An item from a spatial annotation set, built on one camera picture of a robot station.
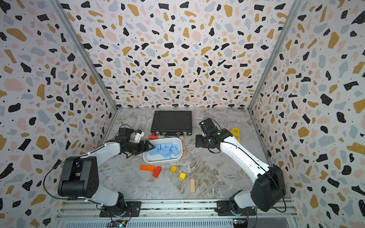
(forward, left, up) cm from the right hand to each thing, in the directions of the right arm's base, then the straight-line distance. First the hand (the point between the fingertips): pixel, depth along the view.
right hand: (199, 142), depth 82 cm
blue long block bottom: (0, +30, -13) cm, 32 cm away
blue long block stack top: (+1, +23, -14) cm, 27 cm away
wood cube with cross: (+3, +10, -13) cm, 16 cm away
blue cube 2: (+4, +24, -12) cm, 28 cm away
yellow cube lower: (-15, +10, -15) cm, 23 cm away
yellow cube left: (-11, +15, -13) cm, 23 cm away
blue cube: (+4, +27, -12) cm, 30 cm away
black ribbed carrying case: (+24, +23, -12) cm, 35 cm away
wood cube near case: (+11, +12, -13) cm, 21 cm away
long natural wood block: (-19, +4, -16) cm, 25 cm away
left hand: (+1, +31, -9) cm, 32 cm away
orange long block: (-10, +32, -14) cm, 36 cm away
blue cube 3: (+5, +16, -13) cm, 21 cm away
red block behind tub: (+13, +35, -15) cm, 40 cm away
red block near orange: (-13, +25, -14) cm, 32 cm away
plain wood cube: (-2, +10, -12) cm, 15 cm away
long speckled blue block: (+1, +16, -12) cm, 20 cm away
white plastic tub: (-4, +33, -14) cm, 36 cm away
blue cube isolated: (+6, +20, -13) cm, 25 cm away
